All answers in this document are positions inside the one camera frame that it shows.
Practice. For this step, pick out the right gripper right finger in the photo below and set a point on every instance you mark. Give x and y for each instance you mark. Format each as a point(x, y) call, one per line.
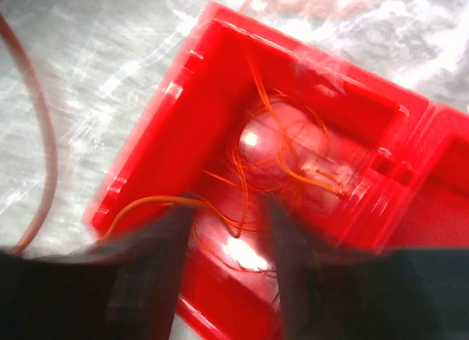
point(298, 257)

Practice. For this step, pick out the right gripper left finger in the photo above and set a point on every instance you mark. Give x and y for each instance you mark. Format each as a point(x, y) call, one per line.
point(150, 264)

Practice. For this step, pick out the red three-compartment tray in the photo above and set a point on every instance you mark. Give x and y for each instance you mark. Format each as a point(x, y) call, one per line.
point(361, 164)

